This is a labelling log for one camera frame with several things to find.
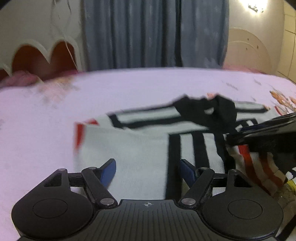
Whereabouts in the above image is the white black striped sweater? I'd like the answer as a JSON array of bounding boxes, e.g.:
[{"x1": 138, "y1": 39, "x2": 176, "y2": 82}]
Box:
[{"x1": 74, "y1": 95, "x2": 295, "y2": 200}]

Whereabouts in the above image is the pink floral bed sheet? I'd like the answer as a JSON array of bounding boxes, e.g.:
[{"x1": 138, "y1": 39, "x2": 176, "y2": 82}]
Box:
[{"x1": 1, "y1": 68, "x2": 295, "y2": 240}]

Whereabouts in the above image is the cream arched cabinet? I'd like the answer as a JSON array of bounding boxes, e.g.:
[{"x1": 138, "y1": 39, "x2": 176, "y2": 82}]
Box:
[{"x1": 223, "y1": 28, "x2": 280, "y2": 75}]

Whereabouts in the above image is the pink pillow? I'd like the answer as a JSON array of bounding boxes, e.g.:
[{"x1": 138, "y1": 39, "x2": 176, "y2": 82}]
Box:
[{"x1": 1, "y1": 70, "x2": 79, "y2": 89}]

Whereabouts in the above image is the white red scalloped headboard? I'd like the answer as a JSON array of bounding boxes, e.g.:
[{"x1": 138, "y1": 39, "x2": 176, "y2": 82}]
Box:
[{"x1": 1, "y1": 37, "x2": 83, "y2": 80}]

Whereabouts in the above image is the grey blue curtain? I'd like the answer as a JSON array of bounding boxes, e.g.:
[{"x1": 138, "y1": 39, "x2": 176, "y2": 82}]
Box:
[{"x1": 82, "y1": 1, "x2": 229, "y2": 71}]

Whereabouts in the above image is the wall lamp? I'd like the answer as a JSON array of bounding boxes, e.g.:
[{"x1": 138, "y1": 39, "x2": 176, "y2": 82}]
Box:
[{"x1": 239, "y1": 0, "x2": 268, "y2": 14}]

